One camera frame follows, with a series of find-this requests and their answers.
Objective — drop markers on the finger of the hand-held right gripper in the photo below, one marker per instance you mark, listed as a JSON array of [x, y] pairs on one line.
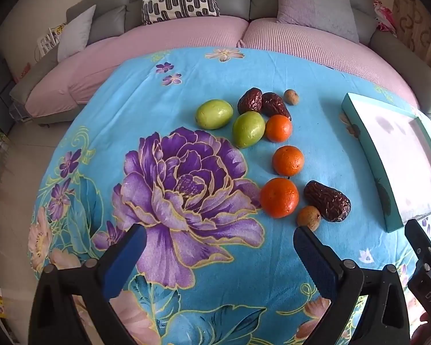
[[422, 244]]

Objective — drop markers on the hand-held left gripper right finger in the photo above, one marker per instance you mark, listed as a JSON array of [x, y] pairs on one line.
[[316, 258]]

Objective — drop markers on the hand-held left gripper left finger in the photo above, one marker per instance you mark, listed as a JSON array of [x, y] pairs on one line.
[[125, 258]]

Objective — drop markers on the orange tangerine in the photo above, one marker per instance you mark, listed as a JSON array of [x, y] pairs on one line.
[[279, 197], [278, 128], [288, 160]]

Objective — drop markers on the teal cardboard box tray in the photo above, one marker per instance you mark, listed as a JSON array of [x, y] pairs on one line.
[[409, 158]]

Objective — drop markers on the green jujube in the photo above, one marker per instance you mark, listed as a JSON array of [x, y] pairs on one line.
[[214, 114], [248, 129]]

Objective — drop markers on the brown longan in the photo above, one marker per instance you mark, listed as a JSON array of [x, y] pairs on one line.
[[291, 97], [309, 217]]

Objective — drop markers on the dried red date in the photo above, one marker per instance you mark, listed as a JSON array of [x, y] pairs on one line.
[[250, 101], [276, 105], [327, 201]]

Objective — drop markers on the blue floral blanket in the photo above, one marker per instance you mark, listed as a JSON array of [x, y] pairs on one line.
[[201, 90]]

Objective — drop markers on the pink sofa cover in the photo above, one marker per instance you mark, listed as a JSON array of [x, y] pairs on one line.
[[291, 43], [147, 50]]

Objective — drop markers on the brown patterned curtain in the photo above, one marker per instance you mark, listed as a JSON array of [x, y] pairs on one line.
[[420, 32]]

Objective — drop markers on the pink floral cloth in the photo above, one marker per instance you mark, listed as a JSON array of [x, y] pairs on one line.
[[384, 16]]

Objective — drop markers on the white rack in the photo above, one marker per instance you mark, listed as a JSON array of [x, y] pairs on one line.
[[46, 41]]

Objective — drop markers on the small grey pillow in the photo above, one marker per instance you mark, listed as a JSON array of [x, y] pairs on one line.
[[75, 32]]

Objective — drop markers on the lilac and grey pillow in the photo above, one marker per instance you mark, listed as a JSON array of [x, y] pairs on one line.
[[309, 3]]

